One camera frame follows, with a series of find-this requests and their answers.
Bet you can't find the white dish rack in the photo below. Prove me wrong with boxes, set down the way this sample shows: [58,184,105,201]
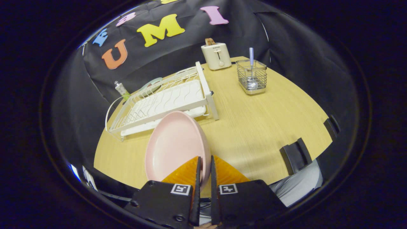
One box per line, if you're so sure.
[105,61,220,141]

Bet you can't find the green white tube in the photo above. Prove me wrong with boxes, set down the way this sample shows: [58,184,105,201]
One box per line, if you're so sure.
[114,80,131,101]

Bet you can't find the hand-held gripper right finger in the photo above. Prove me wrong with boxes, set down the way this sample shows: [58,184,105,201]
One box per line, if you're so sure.
[210,155,286,229]

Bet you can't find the metal wire basket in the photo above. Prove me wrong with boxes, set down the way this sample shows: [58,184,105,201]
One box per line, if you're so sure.
[236,59,267,95]

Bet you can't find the blue checkered handle spoon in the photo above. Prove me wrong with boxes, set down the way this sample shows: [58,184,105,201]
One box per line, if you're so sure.
[246,47,259,90]

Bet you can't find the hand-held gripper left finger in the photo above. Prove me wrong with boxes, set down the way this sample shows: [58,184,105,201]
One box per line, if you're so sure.
[124,156,201,229]

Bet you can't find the person's grey clothing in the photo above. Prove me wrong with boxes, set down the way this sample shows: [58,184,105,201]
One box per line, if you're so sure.
[269,159,323,208]

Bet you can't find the black backdrop cloth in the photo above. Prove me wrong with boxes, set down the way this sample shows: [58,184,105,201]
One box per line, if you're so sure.
[51,0,361,166]

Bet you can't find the cream toaster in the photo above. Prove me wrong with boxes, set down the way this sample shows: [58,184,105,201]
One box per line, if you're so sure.
[201,43,232,71]

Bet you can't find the pale green plate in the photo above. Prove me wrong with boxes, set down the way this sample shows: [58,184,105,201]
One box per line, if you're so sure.
[138,77,163,97]

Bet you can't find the pink plate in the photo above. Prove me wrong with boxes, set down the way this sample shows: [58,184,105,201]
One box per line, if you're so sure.
[145,111,211,189]

